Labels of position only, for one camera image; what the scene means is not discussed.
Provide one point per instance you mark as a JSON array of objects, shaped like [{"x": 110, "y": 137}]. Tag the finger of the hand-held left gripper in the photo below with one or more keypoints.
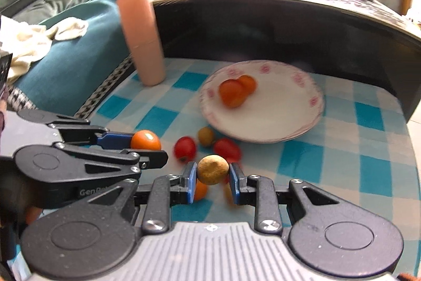
[
  {"x": 154, "y": 160},
  {"x": 113, "y": 140}
]

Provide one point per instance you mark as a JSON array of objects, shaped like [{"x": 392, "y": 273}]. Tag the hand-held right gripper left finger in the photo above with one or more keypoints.
[{"x": 190, "y": 185}]

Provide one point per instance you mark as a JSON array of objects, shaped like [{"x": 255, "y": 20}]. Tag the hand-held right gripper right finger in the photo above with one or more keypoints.
[{"x": 234, "y": 185}]

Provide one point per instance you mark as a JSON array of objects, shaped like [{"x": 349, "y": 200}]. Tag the orange cherry tomato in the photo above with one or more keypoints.
[
  {"x": 232, "y": 94},
  {"x": 146, "y": 140},
  {"x": 250, "y": 82},
  {"x": 201, "y": 192}
]

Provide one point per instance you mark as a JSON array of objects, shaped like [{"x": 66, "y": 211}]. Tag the yellow-brown round fruit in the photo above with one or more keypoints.
[{"x": 212, "y": 169}]

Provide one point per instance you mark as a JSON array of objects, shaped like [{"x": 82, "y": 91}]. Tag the red cherry tomato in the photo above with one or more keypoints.
[
  {"x": 227, "y": 148},
  {"x": 185, "y": 148}
]

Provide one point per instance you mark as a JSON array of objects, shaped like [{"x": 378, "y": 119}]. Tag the green cherry tomato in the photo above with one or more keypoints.
[{"x": 206, "y": 135}]

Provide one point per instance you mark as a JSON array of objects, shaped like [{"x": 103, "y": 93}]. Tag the white floral plate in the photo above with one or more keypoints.
[{"x": 273, "y": 109}]

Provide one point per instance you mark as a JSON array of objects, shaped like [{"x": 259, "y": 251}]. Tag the teal blanket with houndstooth trim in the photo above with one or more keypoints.
[{"x": 75, "y": 54}]

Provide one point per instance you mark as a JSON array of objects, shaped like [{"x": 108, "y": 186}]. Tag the blue checkered tablecloth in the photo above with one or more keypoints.
[{"x": 329, "y": 175}]

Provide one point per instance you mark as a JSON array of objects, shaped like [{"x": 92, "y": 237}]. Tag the pink ribbed cylinder bottle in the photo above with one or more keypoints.
[{"x": 141, "y": 37}]

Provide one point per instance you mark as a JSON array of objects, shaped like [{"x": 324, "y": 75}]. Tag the cream towel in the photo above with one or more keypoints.
[{"x": 29, "y": 40}]

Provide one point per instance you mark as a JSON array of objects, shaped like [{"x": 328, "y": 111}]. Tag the dark coffee table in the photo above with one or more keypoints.
[{"x": 263, "y": 30}]

